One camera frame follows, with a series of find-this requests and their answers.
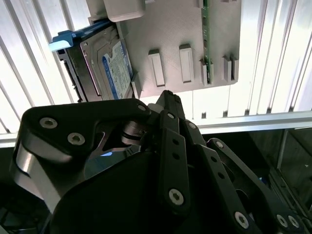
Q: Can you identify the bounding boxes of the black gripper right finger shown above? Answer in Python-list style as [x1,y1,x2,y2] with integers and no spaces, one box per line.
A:
[174,95,305,234]

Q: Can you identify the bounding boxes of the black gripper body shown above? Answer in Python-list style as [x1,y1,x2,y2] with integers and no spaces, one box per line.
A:
[50,151,234,234]

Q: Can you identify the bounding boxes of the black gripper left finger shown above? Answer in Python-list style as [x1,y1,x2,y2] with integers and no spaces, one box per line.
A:
[9,90,192,215]

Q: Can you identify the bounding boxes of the hard disk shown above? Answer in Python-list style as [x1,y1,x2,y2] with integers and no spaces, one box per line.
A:
[48,19,135,103]

